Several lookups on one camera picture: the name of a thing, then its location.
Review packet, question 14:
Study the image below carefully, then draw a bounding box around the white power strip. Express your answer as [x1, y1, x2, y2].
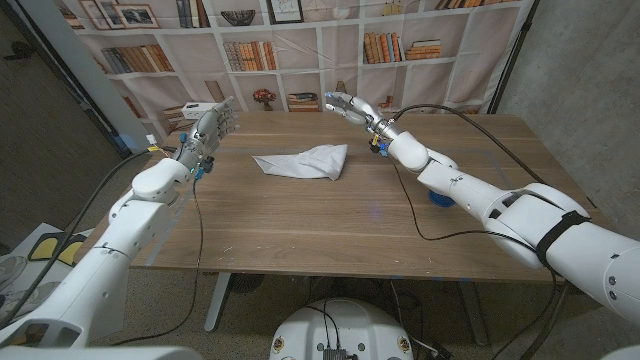
[181, 102, 219, 121]

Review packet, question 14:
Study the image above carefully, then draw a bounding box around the white floor mat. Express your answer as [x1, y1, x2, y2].
[0, 222, 96, 331]

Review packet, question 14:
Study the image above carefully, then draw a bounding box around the thin black left wrist cable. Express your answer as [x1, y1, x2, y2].
[112, 177, 205, 347]

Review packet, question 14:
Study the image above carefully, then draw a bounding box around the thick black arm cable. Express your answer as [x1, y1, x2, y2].
[0, 145, 179, 329]
[392, 103, 571, 360]

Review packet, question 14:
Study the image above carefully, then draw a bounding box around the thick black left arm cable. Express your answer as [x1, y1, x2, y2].
[0, 145, 179, 329]

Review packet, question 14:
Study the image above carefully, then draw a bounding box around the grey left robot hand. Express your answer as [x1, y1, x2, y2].
[173, 96, 240, 171]

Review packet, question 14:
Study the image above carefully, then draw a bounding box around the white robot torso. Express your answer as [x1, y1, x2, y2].
[269, 298, 415, 360]

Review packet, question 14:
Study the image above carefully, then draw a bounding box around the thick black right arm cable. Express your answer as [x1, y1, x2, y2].
[392, 103, 571, 360]

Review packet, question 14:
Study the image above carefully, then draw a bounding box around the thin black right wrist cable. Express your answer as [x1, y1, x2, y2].
[389, 159, 559, 360]

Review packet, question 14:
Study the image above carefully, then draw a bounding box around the black door handle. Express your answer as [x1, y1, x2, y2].
[3, 40, 35, 62]

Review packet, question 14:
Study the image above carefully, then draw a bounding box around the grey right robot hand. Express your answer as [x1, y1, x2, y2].
[324, 91, 404, 141]

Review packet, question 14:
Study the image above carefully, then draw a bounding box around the blue round block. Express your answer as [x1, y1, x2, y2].
[428, 189, 457, 208]

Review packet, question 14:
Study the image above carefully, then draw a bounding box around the grey sneaker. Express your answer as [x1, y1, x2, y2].
[0, 280, 61, 324]
[0, 255, 29, 291]

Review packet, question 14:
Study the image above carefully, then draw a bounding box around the grey metal table leg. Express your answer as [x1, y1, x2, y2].
[204, 272, 232, 334]
[457, 280, 490, 347]

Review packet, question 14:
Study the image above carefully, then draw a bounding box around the white cloth napkin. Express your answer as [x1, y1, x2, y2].
[252, 144, 349, 182]

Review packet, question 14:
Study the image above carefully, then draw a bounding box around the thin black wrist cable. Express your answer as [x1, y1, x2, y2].
[389, 159, 559, 360]
[112, 177, 205, 347]

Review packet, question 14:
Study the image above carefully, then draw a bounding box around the black backdrop stand pole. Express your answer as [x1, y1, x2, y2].
[487, 0, 541, 115]

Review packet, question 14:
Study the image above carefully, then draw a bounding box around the yellow and black floor pad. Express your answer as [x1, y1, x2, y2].
[28, 231, 87, 265]

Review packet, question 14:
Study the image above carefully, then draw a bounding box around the printed bookshelf backdrop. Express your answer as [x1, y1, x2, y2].
[52, 0, 539, 146]

